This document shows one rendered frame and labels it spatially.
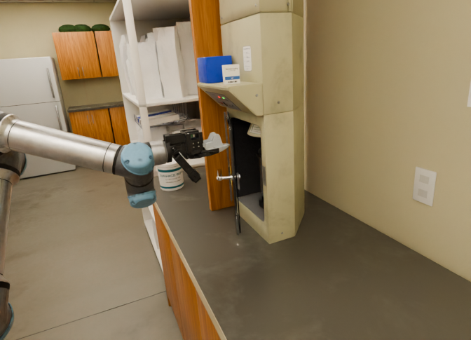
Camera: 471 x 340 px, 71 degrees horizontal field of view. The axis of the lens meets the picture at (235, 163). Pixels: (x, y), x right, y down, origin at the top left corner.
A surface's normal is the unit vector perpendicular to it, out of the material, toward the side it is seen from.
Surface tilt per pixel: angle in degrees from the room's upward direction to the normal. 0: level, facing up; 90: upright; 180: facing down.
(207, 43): 90
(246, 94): 90
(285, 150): 90
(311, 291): 0
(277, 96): 90
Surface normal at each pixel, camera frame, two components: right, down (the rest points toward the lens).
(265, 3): 0.48, 0.24
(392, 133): -0.91, 0.18
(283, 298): -0.07, -0.95
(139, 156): 0.22, -0.49
